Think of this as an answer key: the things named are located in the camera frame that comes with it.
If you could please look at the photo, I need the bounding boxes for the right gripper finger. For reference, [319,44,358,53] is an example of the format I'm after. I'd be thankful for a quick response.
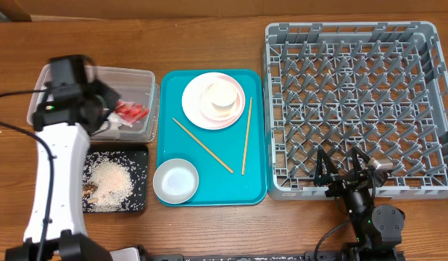
[347,146,371,174]
[315,147,339,178]

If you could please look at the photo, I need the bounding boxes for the white napkin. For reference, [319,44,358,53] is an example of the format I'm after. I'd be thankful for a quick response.
[107,112,132,128]

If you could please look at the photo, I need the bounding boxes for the red silver foil wrapper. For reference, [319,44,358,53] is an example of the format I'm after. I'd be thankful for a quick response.
[115,101,149,123]

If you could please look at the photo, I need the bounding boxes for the rice and food scraps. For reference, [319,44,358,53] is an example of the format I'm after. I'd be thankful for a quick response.
[82,152,147,212]

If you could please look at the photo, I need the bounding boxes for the grey round bowl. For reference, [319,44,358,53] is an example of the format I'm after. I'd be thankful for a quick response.
[153,159,199,204]

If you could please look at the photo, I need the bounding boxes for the white plastic cup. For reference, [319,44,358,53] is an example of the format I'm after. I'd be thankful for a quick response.
[207,81,237,110]

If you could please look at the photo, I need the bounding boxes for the pink round plate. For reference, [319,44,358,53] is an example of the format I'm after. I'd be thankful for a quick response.
[197,72,245,130]

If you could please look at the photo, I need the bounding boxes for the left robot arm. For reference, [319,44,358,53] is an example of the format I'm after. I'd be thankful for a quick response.
[5,80,149,260]

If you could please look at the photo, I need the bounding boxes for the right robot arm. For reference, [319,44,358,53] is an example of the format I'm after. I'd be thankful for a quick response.
[312,146,405,260]

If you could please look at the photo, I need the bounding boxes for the clear plastic waste bin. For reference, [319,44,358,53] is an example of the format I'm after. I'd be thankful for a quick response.
[27,64,159,143]

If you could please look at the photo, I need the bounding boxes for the grey plastic dish rack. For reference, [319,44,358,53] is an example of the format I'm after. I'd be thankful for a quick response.
[263,21,448,200]

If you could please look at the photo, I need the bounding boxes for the black plastic tray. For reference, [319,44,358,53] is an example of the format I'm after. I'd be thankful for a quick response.
[80,144,150,215]

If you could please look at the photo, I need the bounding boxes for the right wooden chopstick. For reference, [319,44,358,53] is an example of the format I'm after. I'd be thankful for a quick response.
[241,97,252,175]

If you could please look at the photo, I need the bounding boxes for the wooden chopstick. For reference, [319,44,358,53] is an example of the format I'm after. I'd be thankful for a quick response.
[241,97,252,175]
[172,117,234,173]

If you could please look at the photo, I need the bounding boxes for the teal plastic serving tray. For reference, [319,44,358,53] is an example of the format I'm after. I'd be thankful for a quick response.
[157,69,267,207]

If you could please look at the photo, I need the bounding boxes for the left wooden chopstick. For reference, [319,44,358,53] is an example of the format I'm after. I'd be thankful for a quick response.
[172,117,234,173]

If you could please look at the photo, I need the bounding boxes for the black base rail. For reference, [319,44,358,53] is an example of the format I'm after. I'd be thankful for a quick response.
[141,251,342,261]

